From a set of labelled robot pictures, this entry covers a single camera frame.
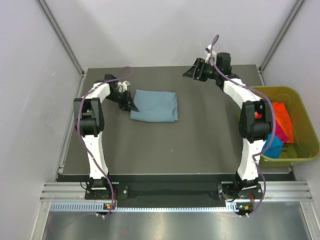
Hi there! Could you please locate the bright blue t shirt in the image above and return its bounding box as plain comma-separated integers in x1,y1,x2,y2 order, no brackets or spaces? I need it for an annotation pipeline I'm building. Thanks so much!
263,135,284,159

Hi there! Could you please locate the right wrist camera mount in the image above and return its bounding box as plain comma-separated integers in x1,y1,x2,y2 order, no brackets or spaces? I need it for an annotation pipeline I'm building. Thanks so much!
205,44,217,66

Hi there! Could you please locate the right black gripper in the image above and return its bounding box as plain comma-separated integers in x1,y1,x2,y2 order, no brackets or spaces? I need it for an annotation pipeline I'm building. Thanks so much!
182,58,220,83

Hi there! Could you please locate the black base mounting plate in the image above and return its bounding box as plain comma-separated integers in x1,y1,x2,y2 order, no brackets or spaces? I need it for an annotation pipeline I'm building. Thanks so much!
84,173,265,208

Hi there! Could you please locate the aluminium frame rail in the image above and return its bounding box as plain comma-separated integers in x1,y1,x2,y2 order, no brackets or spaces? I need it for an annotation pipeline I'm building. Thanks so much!
40,181,313,202

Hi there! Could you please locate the orange t shirt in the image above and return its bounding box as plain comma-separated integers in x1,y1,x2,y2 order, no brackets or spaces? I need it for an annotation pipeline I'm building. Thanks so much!
272,101,294,144

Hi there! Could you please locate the light blue t shirt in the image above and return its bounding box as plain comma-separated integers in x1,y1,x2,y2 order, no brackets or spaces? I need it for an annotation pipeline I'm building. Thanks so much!
130,89,179,123

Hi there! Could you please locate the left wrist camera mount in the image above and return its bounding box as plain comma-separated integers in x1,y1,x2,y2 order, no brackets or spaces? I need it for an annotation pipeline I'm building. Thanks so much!
116,80,131,93

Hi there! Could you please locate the aluminium corner post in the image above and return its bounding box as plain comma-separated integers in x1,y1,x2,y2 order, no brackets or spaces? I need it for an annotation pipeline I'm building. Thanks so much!
258,0,306,75
34,0,87,78

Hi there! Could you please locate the slotted grey cable duct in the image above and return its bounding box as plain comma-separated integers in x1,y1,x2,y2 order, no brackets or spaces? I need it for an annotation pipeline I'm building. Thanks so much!
50,202,250,213

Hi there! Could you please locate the right aluminium corner post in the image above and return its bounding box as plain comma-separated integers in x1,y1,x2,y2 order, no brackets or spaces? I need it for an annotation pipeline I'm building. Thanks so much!
258,0,306,75

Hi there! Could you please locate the olive green plastic bin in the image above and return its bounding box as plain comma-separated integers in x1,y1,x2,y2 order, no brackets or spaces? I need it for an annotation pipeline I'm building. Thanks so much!
253,86,320,167

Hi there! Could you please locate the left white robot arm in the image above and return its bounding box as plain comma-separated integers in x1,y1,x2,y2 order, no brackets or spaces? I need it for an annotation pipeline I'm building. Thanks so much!
73,74,139,199

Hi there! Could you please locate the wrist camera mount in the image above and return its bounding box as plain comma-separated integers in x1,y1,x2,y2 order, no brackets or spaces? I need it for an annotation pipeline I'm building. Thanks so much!
205,44,217,66
116,80,131,93

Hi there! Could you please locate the magenta t shirt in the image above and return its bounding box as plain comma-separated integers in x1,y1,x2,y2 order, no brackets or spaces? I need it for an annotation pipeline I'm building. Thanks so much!
275,121,290,144

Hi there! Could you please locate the left aluminium corner post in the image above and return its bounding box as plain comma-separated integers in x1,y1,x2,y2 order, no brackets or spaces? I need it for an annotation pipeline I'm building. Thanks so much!
34,0,87,78

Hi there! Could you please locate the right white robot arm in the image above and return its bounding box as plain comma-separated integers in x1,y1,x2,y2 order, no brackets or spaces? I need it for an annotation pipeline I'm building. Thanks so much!
183,52,274,198

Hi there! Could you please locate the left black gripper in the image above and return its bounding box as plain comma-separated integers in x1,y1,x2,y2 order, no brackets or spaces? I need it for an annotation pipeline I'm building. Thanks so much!
104,89,138,113

